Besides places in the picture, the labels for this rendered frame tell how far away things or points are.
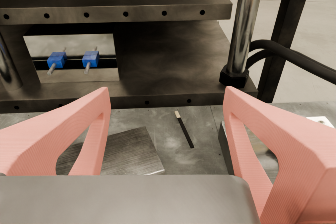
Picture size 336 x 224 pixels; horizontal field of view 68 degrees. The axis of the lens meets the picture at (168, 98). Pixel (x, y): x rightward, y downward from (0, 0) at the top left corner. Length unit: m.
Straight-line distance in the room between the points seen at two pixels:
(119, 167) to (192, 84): 0.48
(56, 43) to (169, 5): 0.37
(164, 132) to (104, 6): 0.40
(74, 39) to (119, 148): 0.45
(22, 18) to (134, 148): 0.55
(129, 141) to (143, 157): 0.05
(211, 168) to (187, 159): 0.06
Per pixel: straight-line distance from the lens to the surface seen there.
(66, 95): 0.87
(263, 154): 0.46
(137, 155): 0.47
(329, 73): 0.81
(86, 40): 0.83
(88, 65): 0.81
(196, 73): 0.92
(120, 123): 0.69
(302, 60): 0.80
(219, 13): 0.81
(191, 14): 0.79
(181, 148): 0.62
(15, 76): 0.95
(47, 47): 0.88
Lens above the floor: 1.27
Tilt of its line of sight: 38 degrees down
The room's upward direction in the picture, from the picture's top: straight up
